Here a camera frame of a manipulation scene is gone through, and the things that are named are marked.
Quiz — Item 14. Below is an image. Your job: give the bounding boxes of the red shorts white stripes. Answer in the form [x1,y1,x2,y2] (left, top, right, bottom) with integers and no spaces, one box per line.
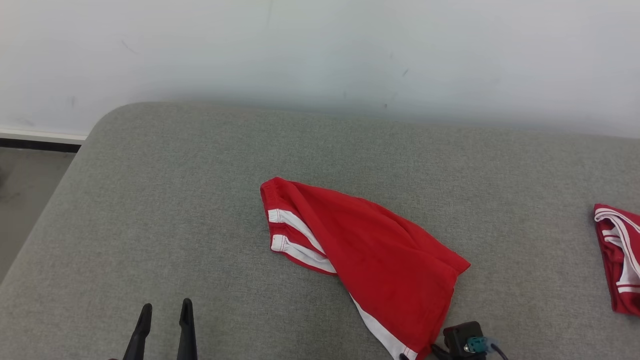
[259,176,471,360]

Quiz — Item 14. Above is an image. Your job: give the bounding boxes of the white wall baseboard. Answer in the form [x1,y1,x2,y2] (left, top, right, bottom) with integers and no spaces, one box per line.
[0,126,89,153]

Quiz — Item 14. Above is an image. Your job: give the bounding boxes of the thin black right cable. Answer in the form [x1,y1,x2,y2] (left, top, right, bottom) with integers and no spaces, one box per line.
[486,340,510,360]

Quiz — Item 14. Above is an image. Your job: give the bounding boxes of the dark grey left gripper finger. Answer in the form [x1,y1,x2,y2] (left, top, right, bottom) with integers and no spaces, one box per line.
[122,303,153,360]
[176,298,199,360]

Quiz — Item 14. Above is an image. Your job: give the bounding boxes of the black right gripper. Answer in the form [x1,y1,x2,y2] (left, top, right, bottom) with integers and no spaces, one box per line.
[398,343,452,360]

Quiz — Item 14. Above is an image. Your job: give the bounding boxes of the red basketball jersey white trim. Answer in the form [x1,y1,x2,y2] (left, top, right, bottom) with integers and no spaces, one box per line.
[593,203,640,317]

